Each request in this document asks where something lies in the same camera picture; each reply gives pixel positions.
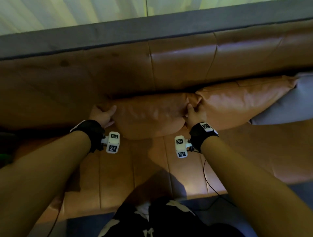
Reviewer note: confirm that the brown leather sofa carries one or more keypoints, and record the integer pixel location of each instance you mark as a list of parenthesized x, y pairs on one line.
[(171, 63)]

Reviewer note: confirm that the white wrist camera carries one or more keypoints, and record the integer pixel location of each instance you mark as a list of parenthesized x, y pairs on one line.
[(181, 146), (113, 142)]

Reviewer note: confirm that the person's left hand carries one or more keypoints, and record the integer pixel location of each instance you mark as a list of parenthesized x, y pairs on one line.
[(100, 116)]

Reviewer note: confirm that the dark object with green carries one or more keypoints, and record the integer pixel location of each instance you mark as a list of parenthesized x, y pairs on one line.
[(7, 149)]

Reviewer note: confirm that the person's left thumb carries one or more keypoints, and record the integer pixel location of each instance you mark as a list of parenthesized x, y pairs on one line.
[(112, 111)]

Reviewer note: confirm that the person's right thumb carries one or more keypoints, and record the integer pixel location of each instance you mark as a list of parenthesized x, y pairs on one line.
[(191, 109)]

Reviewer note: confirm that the brown leather cushion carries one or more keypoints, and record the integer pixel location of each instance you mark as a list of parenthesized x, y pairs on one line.
[(149, 117), (239, 102)]

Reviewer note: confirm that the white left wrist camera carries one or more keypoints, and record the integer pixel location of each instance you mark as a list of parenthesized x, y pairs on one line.
[(113, 142)]

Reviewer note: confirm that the person's right forearm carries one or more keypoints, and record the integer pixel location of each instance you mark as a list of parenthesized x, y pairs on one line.
[(259, 190)]

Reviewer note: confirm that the person's left forearm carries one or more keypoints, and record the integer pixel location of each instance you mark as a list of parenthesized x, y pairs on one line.
[(41, 175)]

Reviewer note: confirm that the person's right hand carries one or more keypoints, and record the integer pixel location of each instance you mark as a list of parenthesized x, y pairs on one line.
[(195, 117)]

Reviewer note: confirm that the black and white garment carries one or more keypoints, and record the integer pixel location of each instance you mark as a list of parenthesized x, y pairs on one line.
[(166, 219)]

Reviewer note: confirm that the grey fabric cushion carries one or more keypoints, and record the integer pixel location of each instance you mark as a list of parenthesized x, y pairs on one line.
[(288, 105)]

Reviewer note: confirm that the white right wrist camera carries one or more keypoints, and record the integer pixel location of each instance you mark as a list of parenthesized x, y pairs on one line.
[(181, 146)]

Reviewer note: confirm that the pale curtain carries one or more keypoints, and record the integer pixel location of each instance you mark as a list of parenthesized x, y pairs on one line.
[(73, 12)]

